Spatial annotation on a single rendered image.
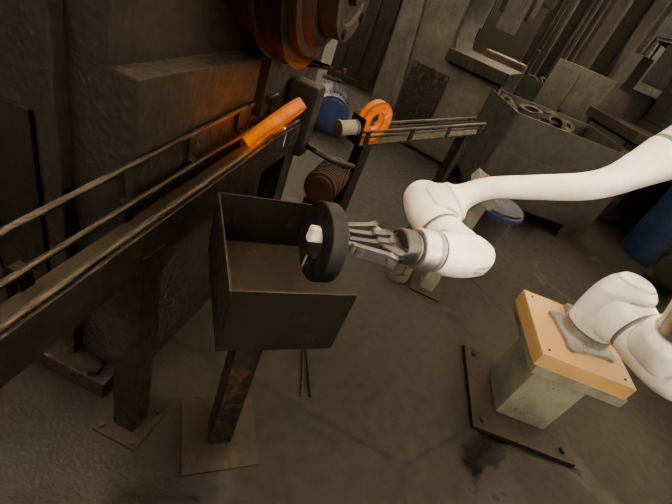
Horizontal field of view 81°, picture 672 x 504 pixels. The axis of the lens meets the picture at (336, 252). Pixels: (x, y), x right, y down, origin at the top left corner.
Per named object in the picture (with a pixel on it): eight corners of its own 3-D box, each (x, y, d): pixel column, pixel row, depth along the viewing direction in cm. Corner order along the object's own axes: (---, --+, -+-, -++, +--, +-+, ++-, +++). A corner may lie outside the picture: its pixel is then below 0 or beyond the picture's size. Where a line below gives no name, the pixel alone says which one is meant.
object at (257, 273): (178, 500, 96) (229, 291, 56) (179, 401, 115) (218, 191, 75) (261, 486, 105) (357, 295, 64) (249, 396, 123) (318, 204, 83)
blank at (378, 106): (357, 144, 156) (362, 148, 154) (353, 111, 143) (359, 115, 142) (388, 125, 160) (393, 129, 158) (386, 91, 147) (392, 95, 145)
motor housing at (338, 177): (272, 276, 170) (307, 166, 140) (292, 251, 188) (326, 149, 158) (299, 289, 169) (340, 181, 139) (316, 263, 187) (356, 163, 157)
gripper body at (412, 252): (412, 274, 82) (375, 270, 78) (397, 248, 89) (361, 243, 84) (430, 247, 78) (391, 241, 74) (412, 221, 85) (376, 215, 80)
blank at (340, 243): (342, 239, 65) (359, 241, 66) (318, 183, 75) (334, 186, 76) (309, 299, 74) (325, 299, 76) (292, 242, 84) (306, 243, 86)
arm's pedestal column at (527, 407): (544, 379, 176) (592, 334, 159) (572, 468, 143) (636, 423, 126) (461, 347, 175) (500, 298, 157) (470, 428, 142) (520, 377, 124)
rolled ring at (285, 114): (318, 99, 100) (310, 87, 99) (262, 137, 93) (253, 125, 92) (291, 121, 116) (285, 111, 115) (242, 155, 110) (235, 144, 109)
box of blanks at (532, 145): (462, 205, 304) (520, 107, 261) (443, 162, 372) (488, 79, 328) (576, 244, 319) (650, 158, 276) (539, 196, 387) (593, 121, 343)
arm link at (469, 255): (430, 285, 86) (408, 244, 95) (482, 290, 93) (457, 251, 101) (459, 250, 79) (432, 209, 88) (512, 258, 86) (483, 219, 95)
